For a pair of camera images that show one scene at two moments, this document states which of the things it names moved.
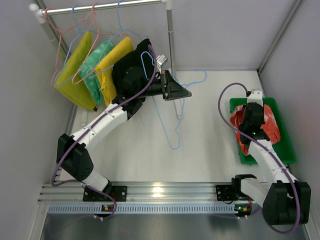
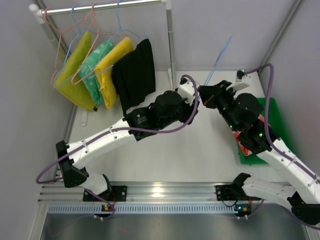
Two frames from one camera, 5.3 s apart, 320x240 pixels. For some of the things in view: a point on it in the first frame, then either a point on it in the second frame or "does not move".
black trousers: (132, 70) does not move
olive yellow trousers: (68, 81) does not move
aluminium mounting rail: (137, 192) does not move
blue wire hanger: (143, 63) to (225, 47)
